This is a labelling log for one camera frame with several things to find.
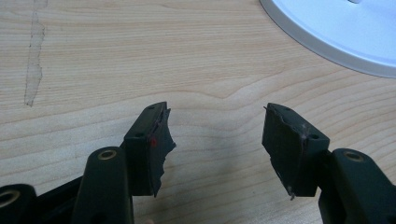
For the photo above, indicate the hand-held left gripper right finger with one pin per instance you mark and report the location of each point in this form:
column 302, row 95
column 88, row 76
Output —
column 295, row 155

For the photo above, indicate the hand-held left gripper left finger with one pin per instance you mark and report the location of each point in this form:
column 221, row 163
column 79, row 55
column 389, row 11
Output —
column 143, row 161

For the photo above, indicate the white round base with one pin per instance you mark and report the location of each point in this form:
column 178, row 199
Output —
column 339, row 28

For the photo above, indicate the clear tape strip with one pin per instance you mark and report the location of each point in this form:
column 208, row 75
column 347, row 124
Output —
column 33, row 67

